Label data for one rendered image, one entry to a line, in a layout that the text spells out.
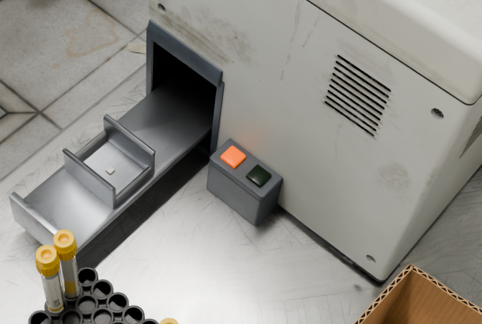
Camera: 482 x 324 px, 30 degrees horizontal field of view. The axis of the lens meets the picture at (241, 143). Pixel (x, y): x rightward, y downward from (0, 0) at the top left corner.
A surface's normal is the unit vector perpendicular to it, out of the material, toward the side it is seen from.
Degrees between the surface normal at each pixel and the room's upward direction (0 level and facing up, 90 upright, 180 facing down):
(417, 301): 89
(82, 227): 0
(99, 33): 0
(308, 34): 90
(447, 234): 0
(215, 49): 90
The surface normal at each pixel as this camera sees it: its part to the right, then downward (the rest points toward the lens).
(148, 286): 0.09, -0.56
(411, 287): -0.58, 0.63
